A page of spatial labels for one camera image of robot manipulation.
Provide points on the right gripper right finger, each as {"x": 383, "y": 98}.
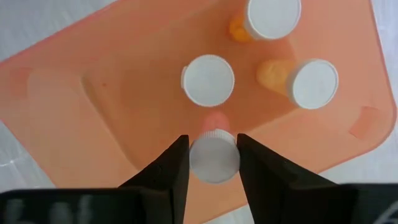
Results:
{"x": 273, "y": 189}

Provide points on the orange plastic bin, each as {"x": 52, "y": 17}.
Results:
{"x": 93, "y": 109}

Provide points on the small white-capped medicine bottle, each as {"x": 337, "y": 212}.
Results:
{"x": 214, "y": 158}
{"x": 273, "y": 18}
{"x": 207, "y": 80}
{"x": 312, "y": 84}

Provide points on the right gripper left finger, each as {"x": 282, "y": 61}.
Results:
{"x": 161, "y": 186}

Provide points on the white plastic table sheet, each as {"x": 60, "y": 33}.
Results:
{"x": 31, "y": 25}

